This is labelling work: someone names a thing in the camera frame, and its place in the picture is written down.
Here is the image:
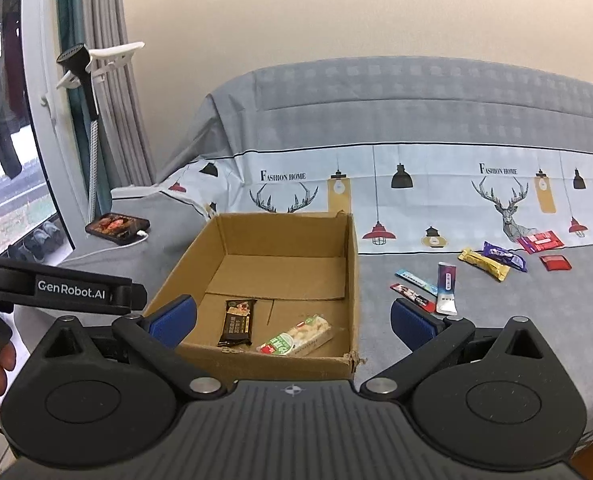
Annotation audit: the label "dark brown snack bar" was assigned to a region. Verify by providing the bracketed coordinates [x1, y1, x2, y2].
[217, 299, 257, 348]

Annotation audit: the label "red purple packet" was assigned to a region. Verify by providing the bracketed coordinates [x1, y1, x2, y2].
[517, 230, 565, 255]

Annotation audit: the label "purple candy packet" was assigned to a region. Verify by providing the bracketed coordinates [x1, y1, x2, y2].
[483, 241, 528, 273]

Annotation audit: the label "dark shoe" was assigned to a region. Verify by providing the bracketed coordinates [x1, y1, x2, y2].
[29, 222, 63, 253]
[5, 241, 40, 263]

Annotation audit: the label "white charging cable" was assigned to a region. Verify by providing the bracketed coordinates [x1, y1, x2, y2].
[59, 230, 150, 263]

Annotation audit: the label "green white nougat packet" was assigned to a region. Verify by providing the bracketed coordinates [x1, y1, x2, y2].
[255, 314, 336, 357]

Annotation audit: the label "white purple tube packet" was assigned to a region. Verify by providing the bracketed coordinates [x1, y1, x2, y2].
[435, 263, 458, 316]

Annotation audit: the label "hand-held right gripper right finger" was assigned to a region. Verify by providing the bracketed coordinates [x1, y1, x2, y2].
[357, 297, 552, 402]

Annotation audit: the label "blue stick packet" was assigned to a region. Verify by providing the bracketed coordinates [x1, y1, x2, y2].
[395, 268, 440, 295]

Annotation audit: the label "black smartphone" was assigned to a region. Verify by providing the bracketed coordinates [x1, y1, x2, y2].
[85, 213, 150, 246]

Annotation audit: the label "yellow snack packet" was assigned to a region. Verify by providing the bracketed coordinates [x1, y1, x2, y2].
[458, 248, 510, 282]

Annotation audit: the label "white window frame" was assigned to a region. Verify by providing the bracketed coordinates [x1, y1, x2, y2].
[20, 0, 102, 253]

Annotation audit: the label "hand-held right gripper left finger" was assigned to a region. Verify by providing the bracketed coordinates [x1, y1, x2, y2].
[26, 294, 228, 402]

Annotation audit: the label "cardboard box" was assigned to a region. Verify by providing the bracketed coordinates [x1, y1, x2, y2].
[144, 211, 367, 386]

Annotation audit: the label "grey curtain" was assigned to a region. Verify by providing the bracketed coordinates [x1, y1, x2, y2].
[84, 0, 154, 188]

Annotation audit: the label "red black stick packet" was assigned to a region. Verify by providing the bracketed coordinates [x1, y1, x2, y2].
[389, 282, 437, 313]

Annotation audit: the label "green curtain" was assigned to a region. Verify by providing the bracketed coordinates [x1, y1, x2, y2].
[55, 0, 112, 211]

